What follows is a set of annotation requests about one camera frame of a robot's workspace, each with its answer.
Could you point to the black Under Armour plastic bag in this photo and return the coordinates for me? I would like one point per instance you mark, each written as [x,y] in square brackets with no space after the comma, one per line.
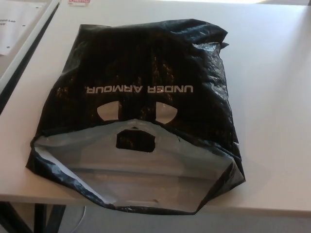
[145,60]

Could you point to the red and white label card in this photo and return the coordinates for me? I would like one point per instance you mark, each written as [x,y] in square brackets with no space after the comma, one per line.
[79,2]

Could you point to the black metal table leg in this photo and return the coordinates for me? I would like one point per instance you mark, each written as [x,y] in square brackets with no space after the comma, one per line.
[48,223]

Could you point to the white hole-punched paper sheet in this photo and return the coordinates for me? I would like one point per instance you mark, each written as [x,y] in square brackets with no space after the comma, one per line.
[14,29]

